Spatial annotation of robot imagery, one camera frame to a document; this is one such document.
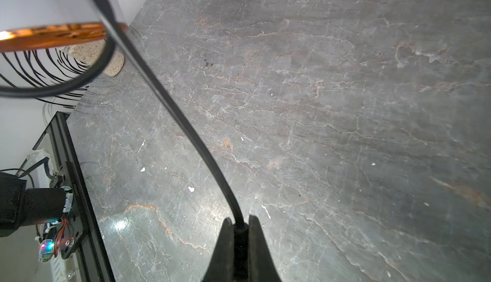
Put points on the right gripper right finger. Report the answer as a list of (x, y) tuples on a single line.
[(260, 264)]

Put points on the white hair dryer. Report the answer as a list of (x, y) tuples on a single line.
[(42, 24)]

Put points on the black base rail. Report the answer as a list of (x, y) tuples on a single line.
[(77, 232)]

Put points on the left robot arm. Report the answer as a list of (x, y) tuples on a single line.
[(21, 206)]

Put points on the white slotted cable duct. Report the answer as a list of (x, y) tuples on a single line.
[(65, 270)]

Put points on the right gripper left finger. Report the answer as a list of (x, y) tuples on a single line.
[(221, 266)]

